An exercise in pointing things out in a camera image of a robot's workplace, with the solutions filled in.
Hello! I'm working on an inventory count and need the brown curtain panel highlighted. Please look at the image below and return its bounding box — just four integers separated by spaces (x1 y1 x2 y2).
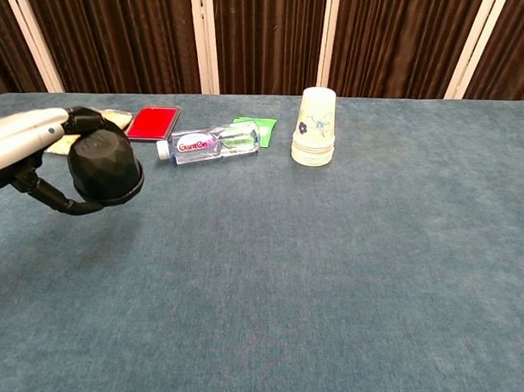
327 0 485 103
0 0 51 100
463 0 524 102
16 0 205 98
208 0 329 98

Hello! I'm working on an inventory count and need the stack of floral paper cups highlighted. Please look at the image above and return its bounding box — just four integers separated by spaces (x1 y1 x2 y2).
290 85 338 168

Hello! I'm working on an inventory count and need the white partition frame post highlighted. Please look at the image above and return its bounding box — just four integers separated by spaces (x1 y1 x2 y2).
316 0 342 90
444 0 508 102
0 0 68 94
186 0 224 95

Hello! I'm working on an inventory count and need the blue felt table cover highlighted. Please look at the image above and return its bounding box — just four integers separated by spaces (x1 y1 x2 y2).
0 81 524 392

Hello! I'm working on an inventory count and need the clear bag of yellow snacks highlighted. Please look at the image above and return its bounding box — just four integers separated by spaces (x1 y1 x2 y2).
42 105 134 160

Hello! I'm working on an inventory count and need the black faceted dome object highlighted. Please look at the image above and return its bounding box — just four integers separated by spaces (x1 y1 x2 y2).
65 127 145 204

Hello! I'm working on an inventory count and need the black round lid with pills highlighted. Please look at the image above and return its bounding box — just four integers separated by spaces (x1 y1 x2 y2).
74 162 146 207

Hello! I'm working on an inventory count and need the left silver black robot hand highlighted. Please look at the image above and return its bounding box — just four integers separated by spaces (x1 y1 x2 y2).
0 103 111 217

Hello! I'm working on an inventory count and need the green foil packet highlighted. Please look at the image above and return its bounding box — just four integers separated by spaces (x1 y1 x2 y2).
231 115 278 150

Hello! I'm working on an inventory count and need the red ink pad case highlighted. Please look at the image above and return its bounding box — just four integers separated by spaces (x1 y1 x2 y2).
124 103 182 144

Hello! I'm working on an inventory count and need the clear plastic water bottle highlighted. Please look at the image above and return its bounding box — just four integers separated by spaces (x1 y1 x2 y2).
155 117 263 168

